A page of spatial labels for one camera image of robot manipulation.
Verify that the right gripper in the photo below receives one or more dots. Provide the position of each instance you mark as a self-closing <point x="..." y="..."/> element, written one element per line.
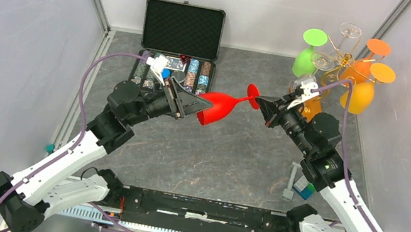
<point x="275" y="106"/>

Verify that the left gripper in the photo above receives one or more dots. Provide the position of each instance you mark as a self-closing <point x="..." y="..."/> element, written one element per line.
<point x="182" y="101"/>

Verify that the red plastic wine glass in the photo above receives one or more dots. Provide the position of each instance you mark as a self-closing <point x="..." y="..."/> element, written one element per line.
<point x="223" y="104"/>

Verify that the clear wine glass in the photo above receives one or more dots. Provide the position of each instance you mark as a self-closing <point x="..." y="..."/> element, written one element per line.
<point x="345" y="43"/>
<point x="302" y="81"/>

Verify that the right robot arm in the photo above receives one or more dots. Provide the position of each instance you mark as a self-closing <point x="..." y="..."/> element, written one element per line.
<point x="323" y="166"/>

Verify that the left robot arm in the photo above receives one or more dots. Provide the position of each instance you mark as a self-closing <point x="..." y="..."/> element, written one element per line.
<point x="27" y="197"/>

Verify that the wooden rack base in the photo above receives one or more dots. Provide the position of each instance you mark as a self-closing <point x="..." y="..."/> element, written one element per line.
<point x="310" y="108"/>

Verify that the green plastic wine glass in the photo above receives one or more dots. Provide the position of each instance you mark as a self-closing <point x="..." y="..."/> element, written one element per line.
<point x="303" y="63"/>

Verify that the yellow plastic wine glass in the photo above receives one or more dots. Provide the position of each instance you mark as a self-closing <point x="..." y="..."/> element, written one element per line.
<point x="363" y="93"/>

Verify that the orange plastic wine glass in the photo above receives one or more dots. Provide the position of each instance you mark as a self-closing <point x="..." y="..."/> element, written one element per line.
<point x="359" y="71"/>

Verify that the playing card deck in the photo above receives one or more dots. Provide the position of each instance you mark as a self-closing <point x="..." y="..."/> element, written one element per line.
<point x="175" y="64"/>

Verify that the black poker chip case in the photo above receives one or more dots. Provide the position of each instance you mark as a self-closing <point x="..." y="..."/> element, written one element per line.
<point x="190" y="33"/>

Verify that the blue green building blocks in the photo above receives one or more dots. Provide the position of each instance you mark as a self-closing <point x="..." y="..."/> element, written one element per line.
<point x="304" y="188"/>

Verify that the teal small block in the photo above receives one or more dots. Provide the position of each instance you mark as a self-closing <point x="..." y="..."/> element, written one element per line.
<point x="50" y="148"/>

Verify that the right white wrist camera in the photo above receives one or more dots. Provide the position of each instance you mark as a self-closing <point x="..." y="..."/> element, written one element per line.
<point x="302" y="94"/>

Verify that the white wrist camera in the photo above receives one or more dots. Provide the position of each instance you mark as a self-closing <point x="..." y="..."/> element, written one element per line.
<point x="302" y="94"/>
<point x="157" y="66"/>

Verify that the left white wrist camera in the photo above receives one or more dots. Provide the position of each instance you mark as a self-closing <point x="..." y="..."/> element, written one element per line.
<point x="157" y="66"/>

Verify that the gold wire glass rack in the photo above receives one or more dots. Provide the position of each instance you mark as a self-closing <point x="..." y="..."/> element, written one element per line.
<point x="346" y="66"/>

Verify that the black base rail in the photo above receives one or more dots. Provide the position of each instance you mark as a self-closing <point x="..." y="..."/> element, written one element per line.
<point x="192" y="214"/>

